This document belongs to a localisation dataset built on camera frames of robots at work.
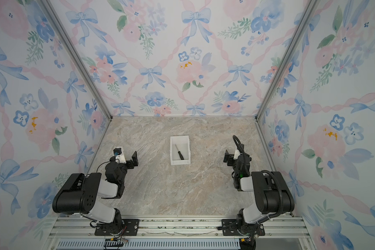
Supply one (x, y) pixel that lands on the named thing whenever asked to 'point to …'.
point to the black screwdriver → (180, 154)
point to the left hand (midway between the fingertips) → (129, 151)
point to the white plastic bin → (180, 150)
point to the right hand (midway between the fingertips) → (236, 150)
